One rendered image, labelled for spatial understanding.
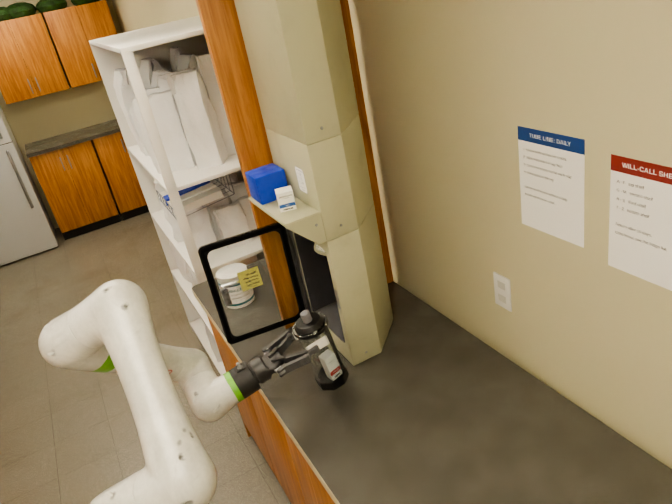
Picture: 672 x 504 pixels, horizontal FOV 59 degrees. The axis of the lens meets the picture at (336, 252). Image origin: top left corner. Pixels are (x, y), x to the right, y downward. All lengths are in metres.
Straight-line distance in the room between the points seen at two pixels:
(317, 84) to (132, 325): 0.79
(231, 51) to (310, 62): 0.38
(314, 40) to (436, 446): 1.13
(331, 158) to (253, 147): 0.38
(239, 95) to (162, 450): 1.14
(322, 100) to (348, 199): 0.30
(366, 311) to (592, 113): 0.93
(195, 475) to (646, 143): 1.11
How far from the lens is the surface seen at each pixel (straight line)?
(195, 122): 2.88
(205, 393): 1.70
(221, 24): 1.93
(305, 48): 1.63
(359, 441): 1.75
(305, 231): 1.72
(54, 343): 1.46
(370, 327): 1.97
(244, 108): 1.97
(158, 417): 1.29
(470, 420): 1.77
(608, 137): 1.41
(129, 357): 1.33
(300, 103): 1.63
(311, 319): 1.72
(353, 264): 1.84
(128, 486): 1.34
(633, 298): 1.53
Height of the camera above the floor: 2.17
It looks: 27 degrees down
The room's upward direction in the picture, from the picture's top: 12 degrees counter-clockwise
